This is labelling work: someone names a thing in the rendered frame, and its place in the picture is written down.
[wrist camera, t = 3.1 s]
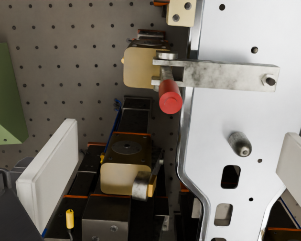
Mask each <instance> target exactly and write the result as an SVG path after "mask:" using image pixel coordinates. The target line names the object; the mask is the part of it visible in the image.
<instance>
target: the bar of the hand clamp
mask: <svg viewBox="0 0 301 241"><path fill-rule="evenodd" d="M152 64H153V65H163V66H183V75H182V78H175V77H174V78H173V79H174V81H175V82H176V83H177V85H178V86H179V87H191V88H212V89H228V90H242V91H258V92H275V90H276V86H277V81H278V77H279V73H280V67H279V66H276V65H273V64H260V63H243V62H228V61H214V60H199V59H184V58H177V59H174V60H169V59H159V58H156V57H153V59H152ZM160 83H161V78H160V77H153V76H152V77H151V84H152V85H160Z"/></svg>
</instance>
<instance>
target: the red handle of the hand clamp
mask: <svg viewBox="0 0 301 241"><path fill-rule="evenodd" d="M160 78H161V83H160V85H159V106H160V108H161V110H162V111H163V112H165V113H167V114H174V113H177V112H178V111H179V110H180V109H181V107H182V104H183V101H182V97H181V94H180V91H179V88H178V85H177V83H176V82H175V81H174V79H173V75H172V69H171V67H170V66H161V67H160Z"/></svg>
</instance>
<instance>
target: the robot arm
mask: <svg viewBox="0 0 301 241"><path fill-rule="evenodd" d="M77 162H78V135H77V121H76V120H75V119H66V120H65V121H64V122H63V123H62V124H61V126H60V127H59V128H58V129H57V131H56V132H55V133H54V134H53V136H52V137H51V138H50V140H49V141H48V142H47V143H46V145H45V146H44V147H43V148H42V149H41V150H40V152H39V153H38V154H37V155H36V157H25V158H23V159H22V160H20V161H19V162H18V163H17V164H16V165H15V166H14V168H12V169H11V170H10V171H9V170H7V169H4V168H0V241H44V239H43V237H42V233H43V231H44V229H45V227H46V225H47V223H48V221H49V219H50V217H51V214H52V212H53V210H54V208H55V206H56V204H57V202H58V200H59V198H60V196H61V194H62V192H63V190H64V188H65V186H66V184H67V182H68V180H69V178H70V176H71V174H72V172H73V170H74V168H75V166H76V164H77ZM275 173H276V174H277V175H278V177H279V178H280V180H281V181H282V182H283V184H284V185H285V187H286V188H287V189H288V190H289V192H290V193H291V194H292V196H293V197H294V198H295V200H296V201H297V203H298V204H299V205H300V207H301V137H300V136H299V135H298V134H297V133H295V132H287V133H286V134H285V136H284V140H283V144H282V148H281V152H280V155H279V160H278V164H277V168H276V172H275Z"/></svg>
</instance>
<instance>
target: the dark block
mask: <svg viewBox="0 0 301 241"><path fill-rule="evenodd" d="M130 211H131V195H115V194H105V193H103V192H102V191H101V188H100V175H99V178H98V181H97V185H96V188H95V191H94V193H93V194H91V195H90V197H89V199H88V202H87V205H86V208H85V211H84V214H83V217H82V241H128V237H129V226H130Z"/></svg>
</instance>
